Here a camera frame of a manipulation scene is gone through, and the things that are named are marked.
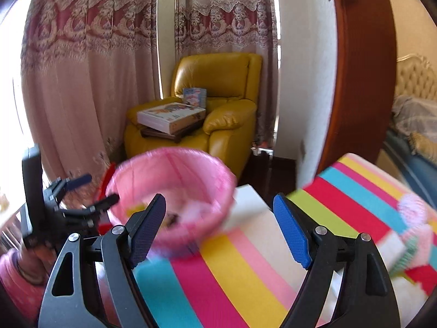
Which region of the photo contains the pink foam fruit net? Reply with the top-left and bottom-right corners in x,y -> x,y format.
397,193 -> 435,244

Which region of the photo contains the pink sleeve left forearm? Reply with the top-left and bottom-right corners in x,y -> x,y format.
1,250 -> 48,327

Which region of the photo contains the pink bag trash bin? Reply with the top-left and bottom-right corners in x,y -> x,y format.
106,147 -> 237,258

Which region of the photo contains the left hand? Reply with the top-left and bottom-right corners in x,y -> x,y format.
17,241 -> 57,286

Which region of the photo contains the large white book box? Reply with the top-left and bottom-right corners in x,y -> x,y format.
136,102 -> 206,135

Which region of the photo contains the striped colourful table cover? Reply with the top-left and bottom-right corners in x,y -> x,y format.
132,153 -> 437,328

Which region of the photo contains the blue sheet bed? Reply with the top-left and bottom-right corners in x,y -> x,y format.
377,130 -> 436,209

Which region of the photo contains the small blue picture book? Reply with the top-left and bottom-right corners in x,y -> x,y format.
183,87 -> 207,109

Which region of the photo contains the pink lace curtain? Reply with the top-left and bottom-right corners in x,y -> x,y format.
22,0 -> 278,208

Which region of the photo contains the striped gold pillow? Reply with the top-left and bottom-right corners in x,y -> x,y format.
408,132 -> 437,165

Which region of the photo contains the yellow leather armchair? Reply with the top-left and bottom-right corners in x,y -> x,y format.
124,52 -> 263,177

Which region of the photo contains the grey dotted quilt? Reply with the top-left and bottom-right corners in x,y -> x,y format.
392,95 -> 436,142

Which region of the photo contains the beige tufted headboard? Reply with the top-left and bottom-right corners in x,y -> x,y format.
394,53 -> 436,101

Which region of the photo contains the dark red wooden door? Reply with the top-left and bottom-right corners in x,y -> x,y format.
317,0 -> 397,172

